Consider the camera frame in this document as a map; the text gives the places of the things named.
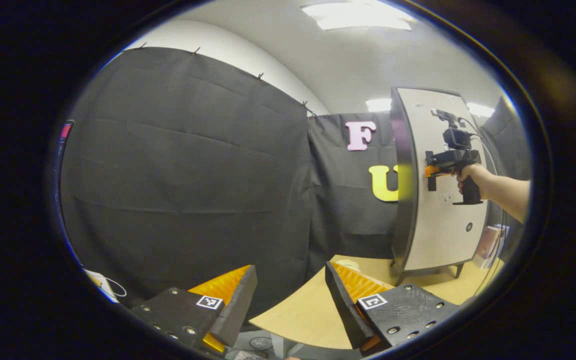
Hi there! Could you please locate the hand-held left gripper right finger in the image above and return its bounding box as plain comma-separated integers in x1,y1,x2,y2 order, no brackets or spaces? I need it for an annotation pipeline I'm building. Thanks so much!
325,261,461,357

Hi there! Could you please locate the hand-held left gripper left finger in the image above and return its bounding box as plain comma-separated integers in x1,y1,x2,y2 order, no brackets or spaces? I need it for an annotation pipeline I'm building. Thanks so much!
129,265,258,357

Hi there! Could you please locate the black cabinet door handle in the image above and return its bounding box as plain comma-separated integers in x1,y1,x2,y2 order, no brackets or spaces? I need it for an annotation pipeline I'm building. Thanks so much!
427,150,439,192

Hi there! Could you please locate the grey cabinet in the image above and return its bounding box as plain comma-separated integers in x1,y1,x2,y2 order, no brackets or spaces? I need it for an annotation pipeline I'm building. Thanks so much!
389,86,491,287

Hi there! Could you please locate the white cabinet door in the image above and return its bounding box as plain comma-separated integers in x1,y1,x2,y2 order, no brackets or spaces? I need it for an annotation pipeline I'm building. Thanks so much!
397,88,490,272

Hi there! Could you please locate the white table leg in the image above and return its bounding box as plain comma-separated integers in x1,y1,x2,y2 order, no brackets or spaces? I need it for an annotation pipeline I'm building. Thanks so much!
270,334,289,359

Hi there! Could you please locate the white book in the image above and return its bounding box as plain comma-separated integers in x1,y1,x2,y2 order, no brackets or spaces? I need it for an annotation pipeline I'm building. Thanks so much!
493,225,509,263

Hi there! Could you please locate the white object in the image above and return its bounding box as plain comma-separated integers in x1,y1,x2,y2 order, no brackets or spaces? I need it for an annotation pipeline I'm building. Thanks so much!
83,268,120,304

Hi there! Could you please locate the black backdrop cloth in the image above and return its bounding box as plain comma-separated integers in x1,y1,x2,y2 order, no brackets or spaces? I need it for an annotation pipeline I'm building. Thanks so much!
59,46,531,311

